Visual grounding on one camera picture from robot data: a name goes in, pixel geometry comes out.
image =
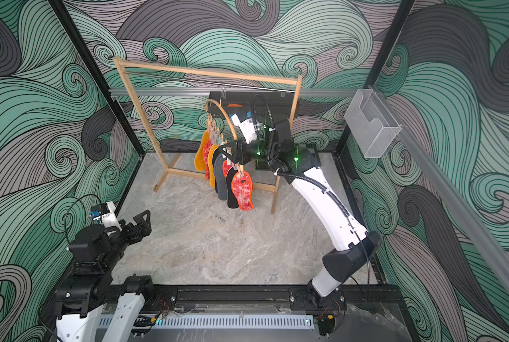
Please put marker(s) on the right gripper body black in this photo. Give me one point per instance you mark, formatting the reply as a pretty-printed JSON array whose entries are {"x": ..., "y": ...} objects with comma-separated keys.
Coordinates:
[{"x": 251, "y": 150}]

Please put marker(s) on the red patterned insole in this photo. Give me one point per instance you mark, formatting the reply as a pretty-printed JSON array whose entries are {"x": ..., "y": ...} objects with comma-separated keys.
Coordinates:
[
  {"x": 243, "y": 188},
  {"x": 206, "y": 151}
]

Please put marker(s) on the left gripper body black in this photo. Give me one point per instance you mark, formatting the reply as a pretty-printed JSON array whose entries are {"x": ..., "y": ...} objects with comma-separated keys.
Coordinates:
[{"x": 129, "y": 234}]

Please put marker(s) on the grey insole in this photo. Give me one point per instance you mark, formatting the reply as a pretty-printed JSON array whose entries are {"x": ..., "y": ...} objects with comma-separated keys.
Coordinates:
[{"x": 220, "y": 178}]

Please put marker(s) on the clear plastic wall bin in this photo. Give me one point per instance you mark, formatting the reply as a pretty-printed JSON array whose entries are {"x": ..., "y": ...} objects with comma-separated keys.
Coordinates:
[{"x": 372, "y": 122}]

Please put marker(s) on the black wall tool shelf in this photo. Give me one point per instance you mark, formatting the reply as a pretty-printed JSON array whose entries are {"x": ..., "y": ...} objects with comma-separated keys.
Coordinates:
[{"x": 280, "y": 103}]

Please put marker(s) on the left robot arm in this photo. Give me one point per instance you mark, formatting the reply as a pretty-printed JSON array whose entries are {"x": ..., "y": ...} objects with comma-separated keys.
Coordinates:
[{"x": 81, "y": 298}]

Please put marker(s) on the black insole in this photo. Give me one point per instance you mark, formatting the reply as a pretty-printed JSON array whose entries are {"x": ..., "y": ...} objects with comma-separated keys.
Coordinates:
[{"x": 231, "y": 199}]

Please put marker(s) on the curved wooden clip hanger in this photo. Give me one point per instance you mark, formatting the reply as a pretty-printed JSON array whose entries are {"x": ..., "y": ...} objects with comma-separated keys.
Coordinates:
[{"x": 219, "y": 106}]

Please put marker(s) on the white slotted cable duct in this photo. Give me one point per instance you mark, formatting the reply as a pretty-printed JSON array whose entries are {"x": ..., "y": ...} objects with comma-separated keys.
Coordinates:
[{"x": 236, "y": 321}]

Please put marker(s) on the orange yellow insole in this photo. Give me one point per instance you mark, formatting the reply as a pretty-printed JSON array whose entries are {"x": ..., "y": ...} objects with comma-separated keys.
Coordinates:
[{"x": 199, "y": 159}]

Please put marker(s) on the red patterned insole front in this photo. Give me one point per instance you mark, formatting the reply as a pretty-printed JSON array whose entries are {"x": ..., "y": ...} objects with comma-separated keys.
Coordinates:
[{"x": 243, "y": 188}]

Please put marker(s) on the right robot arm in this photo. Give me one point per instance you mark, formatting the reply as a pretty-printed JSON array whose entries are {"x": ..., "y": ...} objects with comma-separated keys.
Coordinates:
[{"x": 354, "y": 245}]

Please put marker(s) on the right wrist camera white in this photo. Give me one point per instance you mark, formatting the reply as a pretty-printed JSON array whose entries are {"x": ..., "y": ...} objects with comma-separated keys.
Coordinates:
[{"x": 244, "y": 120}]

